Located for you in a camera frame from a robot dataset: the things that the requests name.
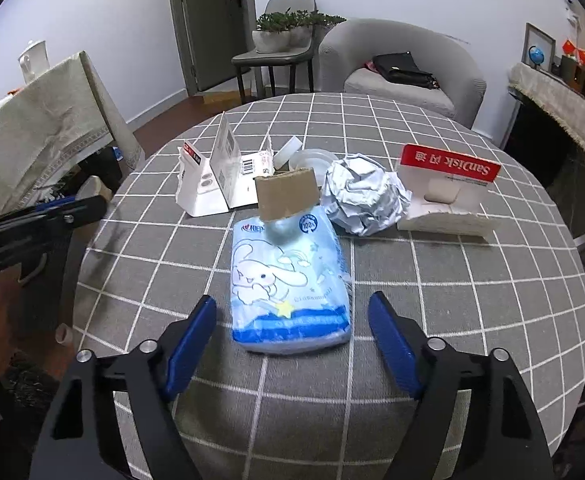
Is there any white round lid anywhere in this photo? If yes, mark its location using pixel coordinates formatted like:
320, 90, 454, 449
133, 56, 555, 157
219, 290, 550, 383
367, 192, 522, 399
272, 136, 304, 170

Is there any white barcode label packet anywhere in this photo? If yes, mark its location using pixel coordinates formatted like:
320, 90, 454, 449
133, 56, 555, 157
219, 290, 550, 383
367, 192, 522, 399
240, 150, 276, 178

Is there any brown cardboard piece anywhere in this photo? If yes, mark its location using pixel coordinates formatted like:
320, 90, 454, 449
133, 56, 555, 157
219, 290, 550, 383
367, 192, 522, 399
254, 169, 320, 223

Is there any white packaging box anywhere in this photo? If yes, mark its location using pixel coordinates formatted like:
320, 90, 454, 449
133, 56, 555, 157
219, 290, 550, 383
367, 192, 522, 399
175, 141, 229, 218

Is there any dark green door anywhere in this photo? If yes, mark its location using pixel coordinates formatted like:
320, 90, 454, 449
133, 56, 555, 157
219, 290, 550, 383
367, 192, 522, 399
166, 0, 256, 96

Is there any side desk with lace cloth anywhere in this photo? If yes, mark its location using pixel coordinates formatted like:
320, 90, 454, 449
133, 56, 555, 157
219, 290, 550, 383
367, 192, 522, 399
508, 62, 585, 188

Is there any blue cartoon tissue pack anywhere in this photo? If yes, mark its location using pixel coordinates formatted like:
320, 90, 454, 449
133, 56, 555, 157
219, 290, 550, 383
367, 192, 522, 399
228, 212, 352, 356

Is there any table with grey checked cloth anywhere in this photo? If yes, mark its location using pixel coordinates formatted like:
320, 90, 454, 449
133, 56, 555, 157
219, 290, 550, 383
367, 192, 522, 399
72, 92, 585, 480

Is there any table with beige tablecloth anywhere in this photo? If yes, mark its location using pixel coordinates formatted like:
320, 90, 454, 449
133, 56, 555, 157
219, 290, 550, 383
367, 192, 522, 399
0, 51, 146, 226

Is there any beige cardboard box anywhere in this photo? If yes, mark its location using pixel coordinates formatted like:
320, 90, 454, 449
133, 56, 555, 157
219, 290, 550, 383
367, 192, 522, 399
80, 175, 113, 201

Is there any grey dining chair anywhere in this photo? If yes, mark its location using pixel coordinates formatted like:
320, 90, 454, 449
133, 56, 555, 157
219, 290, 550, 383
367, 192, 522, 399
231, 0, 318, 103

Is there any red and white packaging card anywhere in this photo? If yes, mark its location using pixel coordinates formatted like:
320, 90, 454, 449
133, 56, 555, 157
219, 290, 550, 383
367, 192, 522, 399
396, 143, 503, 240

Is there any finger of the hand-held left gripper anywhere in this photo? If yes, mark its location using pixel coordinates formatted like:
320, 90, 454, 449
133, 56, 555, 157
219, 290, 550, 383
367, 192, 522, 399
20, 197, 81, 211
47, 194, 108, 229

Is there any black bag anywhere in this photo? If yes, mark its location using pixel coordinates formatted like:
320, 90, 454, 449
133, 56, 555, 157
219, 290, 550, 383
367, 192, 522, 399
372, 52, 438, 92

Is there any silver paper ball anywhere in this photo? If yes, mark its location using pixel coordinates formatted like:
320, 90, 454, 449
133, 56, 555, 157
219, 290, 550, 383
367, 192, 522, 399
319, 154, 413, 237

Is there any green plant in white pot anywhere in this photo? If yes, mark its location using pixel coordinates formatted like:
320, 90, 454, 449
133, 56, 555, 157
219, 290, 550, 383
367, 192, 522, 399
251, 10, 295, 54
287, 9, 347, 52

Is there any brown desk box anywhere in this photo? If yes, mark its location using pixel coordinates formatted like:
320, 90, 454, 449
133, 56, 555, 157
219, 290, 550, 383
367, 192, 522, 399
559, 55, 585, 93

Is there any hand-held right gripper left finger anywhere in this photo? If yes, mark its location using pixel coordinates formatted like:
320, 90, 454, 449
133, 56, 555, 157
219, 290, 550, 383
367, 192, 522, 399
30, 294, 219, 480

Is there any clear plastic container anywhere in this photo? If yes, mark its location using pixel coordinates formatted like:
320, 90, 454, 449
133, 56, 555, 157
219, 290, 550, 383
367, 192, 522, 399
288, 148, 340, 173

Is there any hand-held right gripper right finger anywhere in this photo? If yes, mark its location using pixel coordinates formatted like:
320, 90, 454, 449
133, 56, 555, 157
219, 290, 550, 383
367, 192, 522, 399
367, 290, 555, 480

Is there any framed globe picture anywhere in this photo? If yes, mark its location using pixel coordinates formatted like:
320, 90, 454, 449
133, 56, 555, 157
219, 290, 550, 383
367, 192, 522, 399
522, 22, 557, 71

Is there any grey armchair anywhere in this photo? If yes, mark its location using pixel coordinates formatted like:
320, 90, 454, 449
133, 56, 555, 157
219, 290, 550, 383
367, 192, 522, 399
318, 18, 488, 128

